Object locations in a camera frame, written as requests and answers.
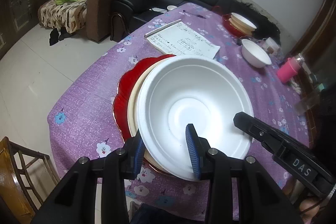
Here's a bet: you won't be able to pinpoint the black pen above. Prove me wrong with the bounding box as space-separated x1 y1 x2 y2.
183 10 207 19

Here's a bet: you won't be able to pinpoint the purple floral tablecloth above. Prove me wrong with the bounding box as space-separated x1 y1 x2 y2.
47 3 309 221

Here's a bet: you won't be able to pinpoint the large red plate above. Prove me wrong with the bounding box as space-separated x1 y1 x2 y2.
112 55 174 142

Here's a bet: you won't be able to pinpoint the black leather sofa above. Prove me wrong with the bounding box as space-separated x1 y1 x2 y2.
112 0 280 41

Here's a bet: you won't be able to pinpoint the bottle with pink knit sleeve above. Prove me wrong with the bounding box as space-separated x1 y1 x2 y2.
276 53 305 84

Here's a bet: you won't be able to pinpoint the open notebook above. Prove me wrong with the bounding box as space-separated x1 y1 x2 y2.
144 19 220 59

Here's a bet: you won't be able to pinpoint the white paper bowl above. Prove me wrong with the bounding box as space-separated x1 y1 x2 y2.
136 56 253 181
241 39 272 68

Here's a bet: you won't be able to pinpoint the stack of bowls on red plate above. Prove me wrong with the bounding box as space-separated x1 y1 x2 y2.
222 12 257 38

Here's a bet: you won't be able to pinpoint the white work gloves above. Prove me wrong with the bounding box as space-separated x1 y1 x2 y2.
289 78 302 95

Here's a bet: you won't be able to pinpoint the white plastic jar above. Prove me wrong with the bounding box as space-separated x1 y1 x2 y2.
262 37 280 55

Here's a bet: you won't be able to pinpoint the beige plastic bowl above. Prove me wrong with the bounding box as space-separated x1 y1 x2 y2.
127 57 174 169

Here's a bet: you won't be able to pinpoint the wooden chair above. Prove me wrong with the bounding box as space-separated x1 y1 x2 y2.
1 136 60 223

